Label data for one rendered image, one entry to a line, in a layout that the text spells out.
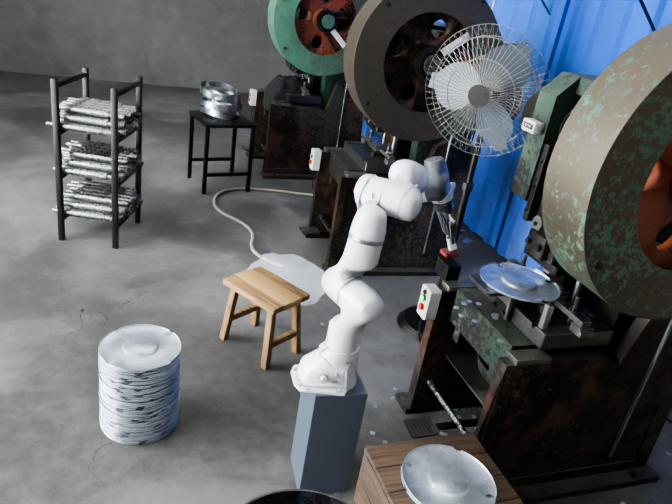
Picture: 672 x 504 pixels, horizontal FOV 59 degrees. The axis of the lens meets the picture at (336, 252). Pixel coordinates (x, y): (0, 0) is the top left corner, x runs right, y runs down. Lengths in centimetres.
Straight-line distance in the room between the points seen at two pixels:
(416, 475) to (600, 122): 113
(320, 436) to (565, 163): 117
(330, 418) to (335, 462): 21
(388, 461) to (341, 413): 23
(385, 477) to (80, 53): 711
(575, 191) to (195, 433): 165
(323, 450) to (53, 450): 98
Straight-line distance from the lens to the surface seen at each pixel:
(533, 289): 224
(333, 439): 214
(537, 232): 222
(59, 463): 242
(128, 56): 828
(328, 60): 491
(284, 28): 476
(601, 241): 168
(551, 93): 219
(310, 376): 198
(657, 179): 183
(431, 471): 197
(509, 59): 279
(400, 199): 179
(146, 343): 235
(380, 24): 313
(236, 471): 235
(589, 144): 162
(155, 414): 238
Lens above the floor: 170
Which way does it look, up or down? 25 degrees down
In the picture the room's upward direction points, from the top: 10 degrees clockwise
